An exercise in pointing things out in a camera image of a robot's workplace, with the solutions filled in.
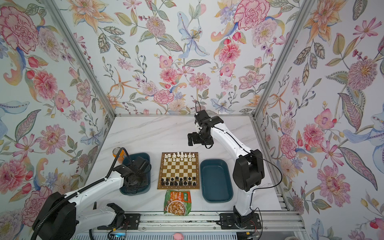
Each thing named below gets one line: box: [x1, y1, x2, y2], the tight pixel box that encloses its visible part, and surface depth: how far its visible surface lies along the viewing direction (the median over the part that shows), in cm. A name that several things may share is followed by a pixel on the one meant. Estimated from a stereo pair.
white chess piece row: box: [164, 151, 196, 159], surface depth 97 cm
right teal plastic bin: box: [200, 158, 234, 204], surface depth 86 cm
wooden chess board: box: [157, 152, 200, 190], surface depth 92 cm
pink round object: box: [173, 232, 184, 240], surface depth 71 cm
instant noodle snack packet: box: [164, 189, 192, 216], surface depth 81 cm
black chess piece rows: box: [161, 176, 197, 187], surface depth 87 cm
